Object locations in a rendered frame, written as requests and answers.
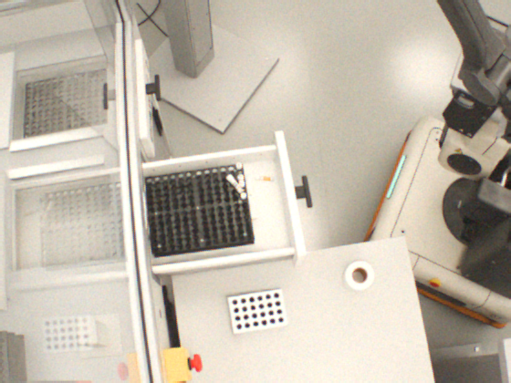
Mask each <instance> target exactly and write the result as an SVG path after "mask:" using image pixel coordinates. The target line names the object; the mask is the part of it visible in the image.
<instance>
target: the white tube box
mask: <svg viewBox="0 0 511 383"><path fill-rule="evenodd" d="M227 299H228V304H229V306H230V312H231V318H232V325H233V330H234V335H239V334H244V333H250V332H255V331H261V330H267V329H272V328H278V327H283V326H288V321H287V312H286V307H285V302H284V296H283V291H282V289H276V290H270V291H265V292H258V293H252V294H247V295H236V296H229V297H227Z"/></svg>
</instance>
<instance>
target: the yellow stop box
mask: <svg viewBox="0 0 511 383"><path fill-rule="evenodd" d="M188 353H189V352H188V349H187V348H184V347H177V348H166V349H164V350H163V358H164V361H165V367H166V377H167V381H168V382H169V383H175V382H186V381H191V380H192V378H193V376H192V370H193V369H192V363H191V361H190V359H191V358H190V357H189V354H188Z"/></svg>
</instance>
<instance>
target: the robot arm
mask: <svg viewBox="0 0 511 383"><path fill-rule="evenodd" d="M436 1H437V3H438V5H439V6H440V7H441V9H442V11H443V14H444V15H445V17H446V19H447V20H448V22H449V24H450V26H451V28H452V29H453V31H454V33H455V35H456V37H457V38H458V40H459V41H460V44H461V47H462V50H463V56H464V59H465V64H464V65H463V66H462V67H461V69H460V70H461V71H462V73H463V75H464V78H463V79H462V83H463V85H464V87H465V89H466V90H467V91H468V92H469V94H471V95H472V96H473V97H474V98H476V99H477V100H479V101H481V102H483V103H484V104H487V105H493V106H494V105H495V103H496V102H499V104H500V106H501V108H502V111H501V112H502V114H503V115H504V118H505V119H506V121H507V123H506V129H505V132H504V139H505V141H506V143H507V144H511V43H510V40H509V38H508V37H507V35H506V34H505V33H502V32H500V31H499V30H494V29H493V28H492V27H491V25H490V23H489V22H488V20H487V18H486V15H485V12H484V10H483V8H482V7H481V5H480V2H479V1H478V0H436Z"/></svg>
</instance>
